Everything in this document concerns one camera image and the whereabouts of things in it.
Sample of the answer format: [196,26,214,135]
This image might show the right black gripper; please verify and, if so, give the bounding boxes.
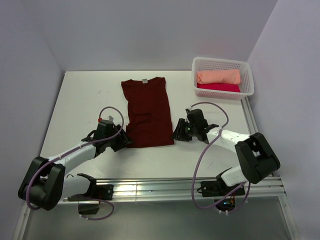
[170,118,198,142]

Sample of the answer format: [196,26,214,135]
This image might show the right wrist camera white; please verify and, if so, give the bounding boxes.
[185,105,193,112]

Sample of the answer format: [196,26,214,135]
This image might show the aluminium rail frame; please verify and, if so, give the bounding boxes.
[12,97,302,240]

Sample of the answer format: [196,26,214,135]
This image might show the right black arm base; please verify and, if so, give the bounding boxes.
[197,179,245,213]

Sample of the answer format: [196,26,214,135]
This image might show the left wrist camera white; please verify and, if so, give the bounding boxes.
[98,115,114,123]

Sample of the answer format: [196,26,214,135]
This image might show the rolled pink t-shirt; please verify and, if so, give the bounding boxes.
[194,83,241,93]

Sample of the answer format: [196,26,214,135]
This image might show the rolled peach t-shirt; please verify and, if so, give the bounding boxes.
[196,69,241,85]

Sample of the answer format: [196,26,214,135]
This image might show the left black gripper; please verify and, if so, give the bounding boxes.
[104,124,133,152]

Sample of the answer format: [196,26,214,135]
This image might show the white plastic basket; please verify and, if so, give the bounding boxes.
[191,57,255,100]

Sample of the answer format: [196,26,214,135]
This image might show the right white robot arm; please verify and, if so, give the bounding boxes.
[172,109,281,195]

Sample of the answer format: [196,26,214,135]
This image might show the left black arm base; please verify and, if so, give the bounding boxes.
[66,184,115,221]

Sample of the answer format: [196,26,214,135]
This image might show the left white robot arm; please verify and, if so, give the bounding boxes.
[17,119,133,211]

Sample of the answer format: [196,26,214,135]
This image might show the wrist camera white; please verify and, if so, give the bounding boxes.
[98,115,114,123]
[185,105,193,112]

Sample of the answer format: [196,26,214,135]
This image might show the dark red t-shirt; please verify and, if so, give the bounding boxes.
[121,77,175,148]

